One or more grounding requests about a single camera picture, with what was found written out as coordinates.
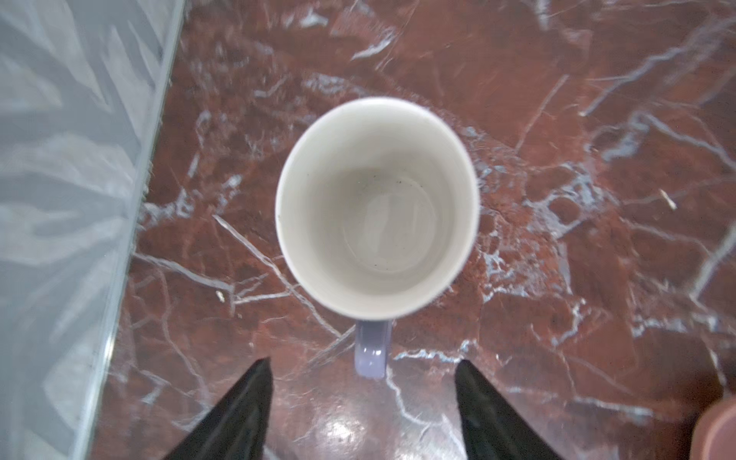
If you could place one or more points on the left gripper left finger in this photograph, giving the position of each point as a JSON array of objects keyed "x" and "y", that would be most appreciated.
[{"x": 236, "y": 427}]

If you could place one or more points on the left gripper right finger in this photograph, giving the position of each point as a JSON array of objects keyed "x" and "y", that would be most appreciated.
[{"x": 491, "y": 427}]

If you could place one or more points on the lavender purple mug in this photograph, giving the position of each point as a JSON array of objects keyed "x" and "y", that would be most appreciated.
[{"x": 376, "y": 212}]

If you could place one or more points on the pink plastic tray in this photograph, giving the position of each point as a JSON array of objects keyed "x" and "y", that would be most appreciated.
[{"x": 714, "y": 434}]

